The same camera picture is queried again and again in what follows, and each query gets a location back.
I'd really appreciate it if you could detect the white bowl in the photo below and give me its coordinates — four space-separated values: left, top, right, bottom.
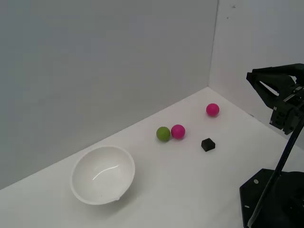
70 145 136 206

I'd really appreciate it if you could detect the green ball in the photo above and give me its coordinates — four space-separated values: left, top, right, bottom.
156 126 171 143

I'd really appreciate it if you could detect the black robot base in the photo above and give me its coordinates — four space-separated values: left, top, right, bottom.
239 168 304 228

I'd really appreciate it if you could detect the small black box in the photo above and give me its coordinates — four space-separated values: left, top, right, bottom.
201 137 217 152

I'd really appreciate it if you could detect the black camera cable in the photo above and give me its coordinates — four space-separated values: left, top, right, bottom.
246 125 304 228

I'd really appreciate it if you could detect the pink ball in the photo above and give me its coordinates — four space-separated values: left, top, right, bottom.
206 103 220 117
171 124 186 140

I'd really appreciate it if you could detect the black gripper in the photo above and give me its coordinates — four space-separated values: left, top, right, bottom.
246 62 304 136

